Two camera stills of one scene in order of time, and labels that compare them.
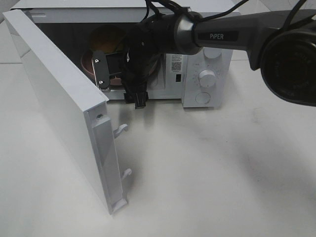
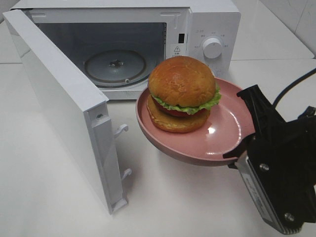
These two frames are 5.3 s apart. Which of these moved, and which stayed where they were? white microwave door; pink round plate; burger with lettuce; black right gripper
Moved: black right gripper; burger with lettuce; pink round plate
Stayed: white microwave door
